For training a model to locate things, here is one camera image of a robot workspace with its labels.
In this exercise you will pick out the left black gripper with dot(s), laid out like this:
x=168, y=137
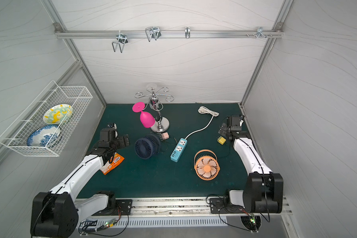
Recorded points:
x=122, y=140

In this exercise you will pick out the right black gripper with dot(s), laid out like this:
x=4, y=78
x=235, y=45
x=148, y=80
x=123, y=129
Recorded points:
x=223, y=131

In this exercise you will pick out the yellow plug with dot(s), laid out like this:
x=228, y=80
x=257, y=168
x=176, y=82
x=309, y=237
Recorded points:
x=221, y=140

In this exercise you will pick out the teal power strip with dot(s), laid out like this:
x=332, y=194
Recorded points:
x=176, y=154

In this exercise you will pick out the pink fan plug adapter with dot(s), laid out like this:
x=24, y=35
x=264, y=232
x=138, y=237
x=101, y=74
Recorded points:
x=164, y=136

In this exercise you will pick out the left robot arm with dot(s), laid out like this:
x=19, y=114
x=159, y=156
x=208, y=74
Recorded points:
x=57, y=213

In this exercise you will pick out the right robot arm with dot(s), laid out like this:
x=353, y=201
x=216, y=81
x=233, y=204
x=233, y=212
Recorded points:
x=263, y=192

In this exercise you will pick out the navy blue desk fan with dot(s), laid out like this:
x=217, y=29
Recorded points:
x=147, y=146

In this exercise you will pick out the orange desk fan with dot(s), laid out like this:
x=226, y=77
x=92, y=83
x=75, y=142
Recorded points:
x=206, y=164

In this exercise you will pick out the orange snack packet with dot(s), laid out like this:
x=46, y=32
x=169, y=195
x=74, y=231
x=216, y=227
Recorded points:
x=114, y=161

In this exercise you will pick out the pink wine glass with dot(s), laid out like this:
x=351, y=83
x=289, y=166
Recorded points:
x=146, y=118

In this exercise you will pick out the chrome glass holder stand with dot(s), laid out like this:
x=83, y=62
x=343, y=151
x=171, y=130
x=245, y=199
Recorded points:
x=161, y=124

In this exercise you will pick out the yellow green patterned plate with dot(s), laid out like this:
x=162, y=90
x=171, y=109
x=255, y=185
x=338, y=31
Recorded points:
x=58, y=114

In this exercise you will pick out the blue white patterned plate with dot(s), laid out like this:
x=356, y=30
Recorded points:
x=45, y=136

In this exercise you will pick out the metal hook right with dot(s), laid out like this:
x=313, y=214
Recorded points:
x=259, y=34

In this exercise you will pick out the double metal hook left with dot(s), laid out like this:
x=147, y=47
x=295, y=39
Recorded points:
x=119, y=43

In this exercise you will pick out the double metal hook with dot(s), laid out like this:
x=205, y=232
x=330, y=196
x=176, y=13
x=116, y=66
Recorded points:
x=152, y=33
x=119, y=43

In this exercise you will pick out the single metal hook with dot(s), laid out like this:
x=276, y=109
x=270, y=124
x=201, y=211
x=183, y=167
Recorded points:
x=187, y=32

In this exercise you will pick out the double metal hook middle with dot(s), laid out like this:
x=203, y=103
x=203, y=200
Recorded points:
x=152, y=33

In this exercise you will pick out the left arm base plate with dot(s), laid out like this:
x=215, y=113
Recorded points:
x=116, y=207

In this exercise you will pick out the white wire basket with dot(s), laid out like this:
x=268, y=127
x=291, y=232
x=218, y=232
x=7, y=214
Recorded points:
x=31, y=119

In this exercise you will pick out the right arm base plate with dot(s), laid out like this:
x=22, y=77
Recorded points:
x=217, y=206

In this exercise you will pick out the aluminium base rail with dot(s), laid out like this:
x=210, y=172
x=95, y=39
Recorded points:
x=150, y=207

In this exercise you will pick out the aluminium top rail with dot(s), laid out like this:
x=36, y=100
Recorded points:
x=165, y=34

